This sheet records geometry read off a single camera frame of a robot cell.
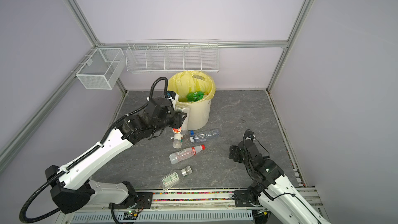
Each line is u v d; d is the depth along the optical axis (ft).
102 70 3.19
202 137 2.99
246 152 1.83
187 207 2.38
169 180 2.45
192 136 3.01
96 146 1.38
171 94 1.94
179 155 2.71
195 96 3.16
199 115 2.76
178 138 2.40
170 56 3.33
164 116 1.65
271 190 1.62
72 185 1.28
